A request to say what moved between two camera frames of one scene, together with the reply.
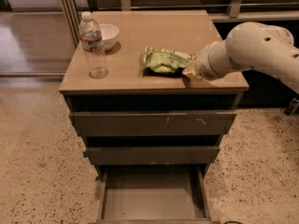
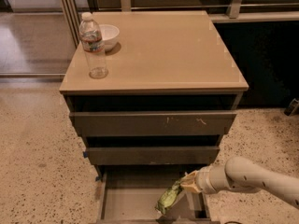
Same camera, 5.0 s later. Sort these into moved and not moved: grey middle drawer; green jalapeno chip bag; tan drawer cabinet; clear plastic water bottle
Moved: green jalapeno chip bag
Not moved: clear plastic water bottle; tan drawer cabinet; grey middle drawer
